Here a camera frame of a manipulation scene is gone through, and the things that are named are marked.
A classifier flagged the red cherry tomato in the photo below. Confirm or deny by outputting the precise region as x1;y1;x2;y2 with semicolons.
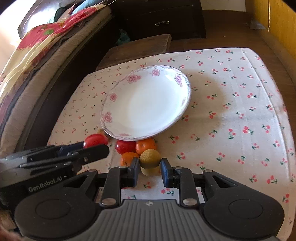
115;140;136;155
83;133;108;148

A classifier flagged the brown longan fruit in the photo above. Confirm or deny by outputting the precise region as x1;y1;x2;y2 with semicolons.
139;149;161;169

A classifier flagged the yellow wooden door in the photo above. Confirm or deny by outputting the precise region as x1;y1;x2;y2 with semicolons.
245;0;296;58

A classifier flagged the dark wooden stool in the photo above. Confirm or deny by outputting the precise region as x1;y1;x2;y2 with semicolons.
96;34;171;71

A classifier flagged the pale longan fruit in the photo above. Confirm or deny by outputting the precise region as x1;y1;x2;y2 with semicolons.
140;166;160;177

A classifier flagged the cherry print tablecloth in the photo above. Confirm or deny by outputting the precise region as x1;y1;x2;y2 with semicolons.
48;48;295;240

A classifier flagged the small orange kumquat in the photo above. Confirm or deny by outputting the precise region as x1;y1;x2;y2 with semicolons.
120;152;139;167

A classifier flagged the beige sofa cushion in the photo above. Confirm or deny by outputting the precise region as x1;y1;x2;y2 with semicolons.
1;6;111;158

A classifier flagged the white floral plate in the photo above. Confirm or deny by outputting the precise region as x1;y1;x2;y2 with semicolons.
100;65;191;141

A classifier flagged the orange mandarin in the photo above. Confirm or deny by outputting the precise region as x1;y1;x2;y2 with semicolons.
135;138;157;155

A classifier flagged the dark wooden cabinet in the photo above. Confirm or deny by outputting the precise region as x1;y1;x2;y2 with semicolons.
110;0;206;41

